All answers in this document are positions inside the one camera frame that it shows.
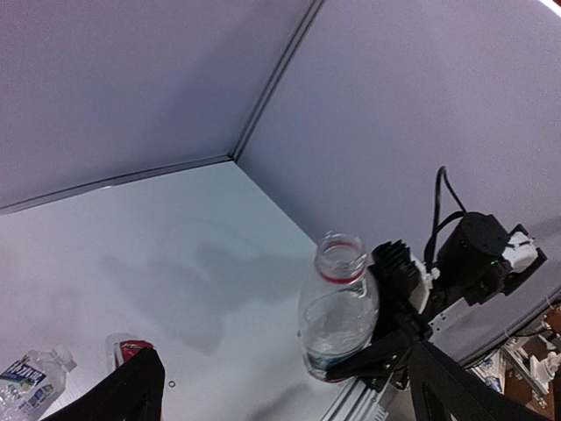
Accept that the aluminium front rail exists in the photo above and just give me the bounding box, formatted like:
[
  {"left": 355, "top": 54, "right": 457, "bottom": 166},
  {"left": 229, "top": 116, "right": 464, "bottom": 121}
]
[{"left": 320, "top": 378, "right": 415, "bottom": 421}]

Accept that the gold red tea bottle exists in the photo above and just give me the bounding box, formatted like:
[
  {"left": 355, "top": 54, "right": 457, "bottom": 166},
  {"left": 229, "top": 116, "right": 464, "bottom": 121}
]
[{"left": 104, "top": 332, "right": 154, "bottom": 373}]

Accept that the right aluminium corner post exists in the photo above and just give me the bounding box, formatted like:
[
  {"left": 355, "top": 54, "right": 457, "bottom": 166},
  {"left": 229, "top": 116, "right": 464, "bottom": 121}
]
[{"left": 228, "top": 0, "right": 325, "bottom": 163}]

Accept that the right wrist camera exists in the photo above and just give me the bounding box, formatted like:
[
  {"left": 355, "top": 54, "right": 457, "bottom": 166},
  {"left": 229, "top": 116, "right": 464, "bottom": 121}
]
[{"left": 501, "top": 224, "right": 547, "bottom": 296}]

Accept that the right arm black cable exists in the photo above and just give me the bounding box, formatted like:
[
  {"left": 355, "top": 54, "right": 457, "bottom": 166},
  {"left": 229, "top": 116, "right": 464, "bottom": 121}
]
[{"left": 423, "top": 165, "right": 468, "bottom": 273}]

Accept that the clear bottle blue label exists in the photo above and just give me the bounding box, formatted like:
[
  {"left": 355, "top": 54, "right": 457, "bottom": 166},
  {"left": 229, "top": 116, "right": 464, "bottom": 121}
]
[{"left": 1, "top": 346, "right": 77, "bottom": 421}]

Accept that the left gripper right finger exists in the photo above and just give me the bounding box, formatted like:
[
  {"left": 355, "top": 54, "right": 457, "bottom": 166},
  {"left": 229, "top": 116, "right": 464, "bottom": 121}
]
[{"left": 408, "top": 342, "right": 545, "bottom": 421}]

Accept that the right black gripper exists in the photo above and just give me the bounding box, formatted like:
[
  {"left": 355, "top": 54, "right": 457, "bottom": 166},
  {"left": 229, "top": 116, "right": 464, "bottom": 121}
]
[{"left": 325, "top": 240, "right": 434, "bottom": 392}]

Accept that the clear bottle red white label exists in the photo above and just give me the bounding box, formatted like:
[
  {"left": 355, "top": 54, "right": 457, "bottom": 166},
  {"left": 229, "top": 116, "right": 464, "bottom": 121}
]
[{"left": 298, "top": 232, "right": 380, "bottom": 382}]

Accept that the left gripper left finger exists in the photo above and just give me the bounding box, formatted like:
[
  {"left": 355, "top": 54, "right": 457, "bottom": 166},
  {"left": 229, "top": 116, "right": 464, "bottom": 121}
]
[{"left": 47, "top": 348, "right": 165, "bottom": 421}]

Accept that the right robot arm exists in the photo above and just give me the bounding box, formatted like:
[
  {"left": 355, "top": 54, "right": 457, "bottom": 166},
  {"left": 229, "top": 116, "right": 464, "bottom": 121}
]
[{"left": 326, "top": 210, "right": 512, "bottom": 389}]

